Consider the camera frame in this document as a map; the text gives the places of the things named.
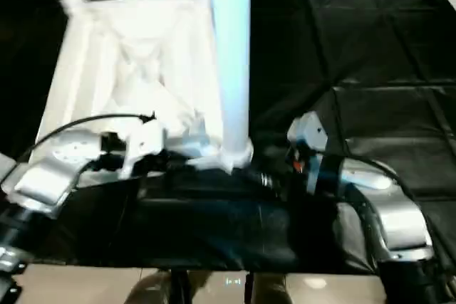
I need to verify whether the black padded work mat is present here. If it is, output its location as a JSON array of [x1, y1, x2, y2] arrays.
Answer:
[[0, 0, 456, 276]]

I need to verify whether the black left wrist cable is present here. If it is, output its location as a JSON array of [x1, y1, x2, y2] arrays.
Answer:
[[17, 111, 157, 162]]

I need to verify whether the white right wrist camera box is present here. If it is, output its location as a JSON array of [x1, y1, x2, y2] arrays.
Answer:
[[286, 111, 331, 194]]

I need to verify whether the white plastic table top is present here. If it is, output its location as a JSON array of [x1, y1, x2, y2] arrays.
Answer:
[[30, 0, 256, 184]]

